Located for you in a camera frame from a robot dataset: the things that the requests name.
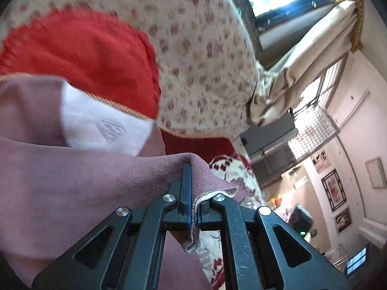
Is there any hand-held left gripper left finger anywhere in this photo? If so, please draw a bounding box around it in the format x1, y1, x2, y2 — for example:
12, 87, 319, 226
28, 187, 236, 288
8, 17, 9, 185
31, 164, 193, 290

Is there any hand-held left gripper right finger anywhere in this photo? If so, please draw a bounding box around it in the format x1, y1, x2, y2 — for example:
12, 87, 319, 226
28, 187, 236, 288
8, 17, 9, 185
197, 194, 355, 290

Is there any mauve small shirt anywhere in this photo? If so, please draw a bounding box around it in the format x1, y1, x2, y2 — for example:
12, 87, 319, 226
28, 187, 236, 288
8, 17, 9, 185
0, 75, 240, 290

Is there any red and white patterned blanket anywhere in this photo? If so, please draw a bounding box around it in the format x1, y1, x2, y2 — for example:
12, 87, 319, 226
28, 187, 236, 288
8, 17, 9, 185
160, 128, 267, 290

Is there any dark grey cabinet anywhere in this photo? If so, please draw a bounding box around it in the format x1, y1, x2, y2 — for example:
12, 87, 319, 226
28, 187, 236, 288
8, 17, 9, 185
240, 116, 299, 185

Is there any floral bed sheet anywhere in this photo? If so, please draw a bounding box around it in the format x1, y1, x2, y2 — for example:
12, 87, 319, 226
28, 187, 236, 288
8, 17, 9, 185
0, 0, 267, 138

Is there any window with metal grille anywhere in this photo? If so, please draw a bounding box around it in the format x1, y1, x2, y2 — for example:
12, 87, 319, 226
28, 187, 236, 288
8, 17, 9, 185
287, 57, 349, 161

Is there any red ruffled garment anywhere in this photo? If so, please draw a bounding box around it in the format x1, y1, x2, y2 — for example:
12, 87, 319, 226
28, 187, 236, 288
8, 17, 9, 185
0, 7, 161, 120

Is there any cream curtain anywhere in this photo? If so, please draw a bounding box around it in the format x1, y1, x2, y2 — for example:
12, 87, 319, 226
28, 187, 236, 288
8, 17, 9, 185
247, 0, 364, 126

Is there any small framed wall picture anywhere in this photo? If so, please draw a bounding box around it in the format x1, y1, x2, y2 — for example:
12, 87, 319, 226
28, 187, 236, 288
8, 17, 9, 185
311, 150, 328, 173

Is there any black framed wall picture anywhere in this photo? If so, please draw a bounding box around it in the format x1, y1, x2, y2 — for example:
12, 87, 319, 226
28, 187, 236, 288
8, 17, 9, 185
321, 169, 347, 212

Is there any dark wall picture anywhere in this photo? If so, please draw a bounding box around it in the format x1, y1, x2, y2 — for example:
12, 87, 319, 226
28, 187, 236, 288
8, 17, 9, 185
334, 207, 353, 235

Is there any white framed wall panel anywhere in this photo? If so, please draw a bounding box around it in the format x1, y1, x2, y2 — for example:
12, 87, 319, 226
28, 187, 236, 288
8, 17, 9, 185
365, 156, 387, 189

